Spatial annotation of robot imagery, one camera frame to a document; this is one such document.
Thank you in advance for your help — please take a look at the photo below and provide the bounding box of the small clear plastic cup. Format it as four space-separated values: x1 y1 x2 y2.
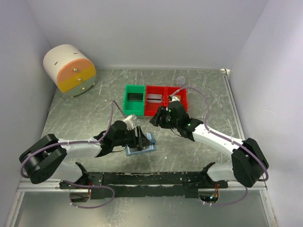
176 76 186 87

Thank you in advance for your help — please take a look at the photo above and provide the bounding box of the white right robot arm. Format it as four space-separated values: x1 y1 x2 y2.
150 101 269 188

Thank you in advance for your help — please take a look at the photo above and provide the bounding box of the red plastic bin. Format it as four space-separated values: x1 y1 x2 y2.
144 85 167 116
165 87 188 111

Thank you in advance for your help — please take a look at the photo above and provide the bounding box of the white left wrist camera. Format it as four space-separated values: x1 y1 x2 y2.
123 114 137 130

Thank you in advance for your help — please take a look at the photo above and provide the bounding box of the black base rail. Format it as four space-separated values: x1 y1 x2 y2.
59 171 229 199

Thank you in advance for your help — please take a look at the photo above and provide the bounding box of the round pastel drawer cabinet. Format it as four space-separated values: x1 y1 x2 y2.
43 44 97 97

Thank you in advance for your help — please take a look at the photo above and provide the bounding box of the blue card holder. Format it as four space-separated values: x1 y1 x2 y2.
125 133 156 156

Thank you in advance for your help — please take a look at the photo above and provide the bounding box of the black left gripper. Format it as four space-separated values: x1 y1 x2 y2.
113 125 152 148

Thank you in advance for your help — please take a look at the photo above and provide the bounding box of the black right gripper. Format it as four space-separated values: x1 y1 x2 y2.
150 105 179 129

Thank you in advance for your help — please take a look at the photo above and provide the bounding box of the silver credit card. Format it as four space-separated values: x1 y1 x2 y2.
147 94 163 103

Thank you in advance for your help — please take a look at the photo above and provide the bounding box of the aluminium frame rail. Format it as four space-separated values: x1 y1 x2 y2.
220 69 269 188

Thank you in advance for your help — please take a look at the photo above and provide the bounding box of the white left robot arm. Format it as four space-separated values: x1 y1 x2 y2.
19 120 156 189

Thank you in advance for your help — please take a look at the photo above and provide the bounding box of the black credit card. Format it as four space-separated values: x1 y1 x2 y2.
127 93 143 102

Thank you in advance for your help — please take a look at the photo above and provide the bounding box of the green plastic bin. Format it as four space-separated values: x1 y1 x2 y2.
123 84 146 116

